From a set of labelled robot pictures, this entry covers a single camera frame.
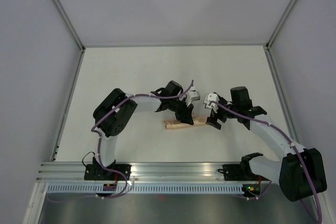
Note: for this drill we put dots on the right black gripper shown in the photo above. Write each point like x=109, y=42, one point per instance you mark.
x=212, y=119

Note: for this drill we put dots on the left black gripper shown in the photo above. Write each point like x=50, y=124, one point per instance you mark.
x=186, y=115

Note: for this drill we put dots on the peach cloth napkin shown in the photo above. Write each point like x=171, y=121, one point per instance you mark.
x=198, y=120

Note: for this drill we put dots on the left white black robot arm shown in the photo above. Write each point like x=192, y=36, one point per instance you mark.
x=115, y=111

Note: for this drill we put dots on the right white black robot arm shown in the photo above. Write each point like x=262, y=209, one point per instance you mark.
x=299, y=171

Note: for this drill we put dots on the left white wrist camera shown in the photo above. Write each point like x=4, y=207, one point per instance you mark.
x=192, y=95

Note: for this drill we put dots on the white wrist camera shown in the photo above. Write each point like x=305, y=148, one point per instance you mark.
x=192, y=95
x=210, y=101

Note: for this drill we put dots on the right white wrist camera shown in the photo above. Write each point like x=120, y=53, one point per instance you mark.
x=210, y=101

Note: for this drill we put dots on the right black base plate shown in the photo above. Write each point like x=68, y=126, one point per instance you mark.
x=233, y=172

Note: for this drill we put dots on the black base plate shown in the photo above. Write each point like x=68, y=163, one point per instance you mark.
x=233, y=172
x=94, y=172

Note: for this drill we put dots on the right side aluminium rail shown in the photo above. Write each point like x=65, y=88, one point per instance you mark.
x=292, y=134

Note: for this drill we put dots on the aluminium rail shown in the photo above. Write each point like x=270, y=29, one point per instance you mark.
x=66, y=107
x=292, y=134
x=142, y=172

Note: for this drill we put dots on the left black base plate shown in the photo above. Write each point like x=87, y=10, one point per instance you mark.
x=94, y=172

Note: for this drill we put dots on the left side aluminium rail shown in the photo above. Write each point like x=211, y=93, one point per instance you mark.
x=66, y=107

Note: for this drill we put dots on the front aluminium rail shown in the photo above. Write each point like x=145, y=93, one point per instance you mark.
x=142, y=172

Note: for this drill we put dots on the white slotted cable duct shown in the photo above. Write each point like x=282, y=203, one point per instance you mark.
x=144, y=188

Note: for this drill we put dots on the left aluminium frame post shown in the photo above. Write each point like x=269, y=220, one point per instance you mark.
x=68, y=24

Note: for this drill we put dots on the aluminium frame post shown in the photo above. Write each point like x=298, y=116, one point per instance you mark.
x=285, y=15
x=68, y=24

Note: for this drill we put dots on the right aluminium frame post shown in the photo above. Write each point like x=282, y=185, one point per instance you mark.
x=285, y=15

